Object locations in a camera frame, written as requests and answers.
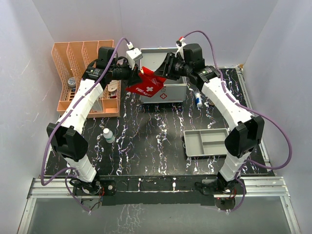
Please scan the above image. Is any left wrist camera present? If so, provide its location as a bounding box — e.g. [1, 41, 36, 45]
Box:
[126, 42, 143, 70]

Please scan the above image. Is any red first aid pouch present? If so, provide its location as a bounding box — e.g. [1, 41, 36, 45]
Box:
[125, 66, 166, 98]

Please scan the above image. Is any orange plastic file organizer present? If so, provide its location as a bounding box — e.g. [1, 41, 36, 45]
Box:
[51, 40, 121, 118]

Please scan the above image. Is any white oval card package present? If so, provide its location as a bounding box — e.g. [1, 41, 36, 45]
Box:
[108, 80, 118, 98]

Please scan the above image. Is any white blue tube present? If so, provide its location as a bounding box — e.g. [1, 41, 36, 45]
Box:
[194, 91, 202, 108]

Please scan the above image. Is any grey stationery box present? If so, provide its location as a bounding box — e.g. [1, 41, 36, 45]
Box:
[92, 97, 103, 113]

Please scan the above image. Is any silver metal medicine case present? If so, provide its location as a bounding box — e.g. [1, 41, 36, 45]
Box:
[140, 47, 187, 104]

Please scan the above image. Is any aluminium frame rail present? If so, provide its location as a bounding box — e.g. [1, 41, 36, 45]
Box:
[18, 175, 300, 234]

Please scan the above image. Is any round blue white tin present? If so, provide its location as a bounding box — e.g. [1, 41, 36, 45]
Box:
[67, 77, 76, 88]

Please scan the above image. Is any grey plastic tray insert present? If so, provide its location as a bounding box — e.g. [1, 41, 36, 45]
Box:
[184, 128, 229, 158]

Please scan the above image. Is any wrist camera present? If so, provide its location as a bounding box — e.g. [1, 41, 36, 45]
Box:
[175, 37, 186, 59]
[126, 42, 143, 70]

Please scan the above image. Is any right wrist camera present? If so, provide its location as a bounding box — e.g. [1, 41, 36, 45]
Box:
[175, 37, 186, 59]

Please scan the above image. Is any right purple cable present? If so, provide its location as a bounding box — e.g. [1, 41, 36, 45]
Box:
[180, 30, 293, 214]

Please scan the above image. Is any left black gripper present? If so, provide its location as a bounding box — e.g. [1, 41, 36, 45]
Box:
[110, 58, 143, 88]

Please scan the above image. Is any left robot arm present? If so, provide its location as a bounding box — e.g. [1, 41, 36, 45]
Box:
[47, 44, 142, 195]

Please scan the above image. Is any clear bottle white cap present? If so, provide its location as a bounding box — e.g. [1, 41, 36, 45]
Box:
[103, 128, 115, 143]

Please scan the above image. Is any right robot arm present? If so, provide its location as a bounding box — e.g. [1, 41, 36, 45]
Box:
[155, 42, 264, 194]

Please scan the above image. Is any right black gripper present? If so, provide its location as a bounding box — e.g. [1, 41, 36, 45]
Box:
[154, 53, 192, 81]

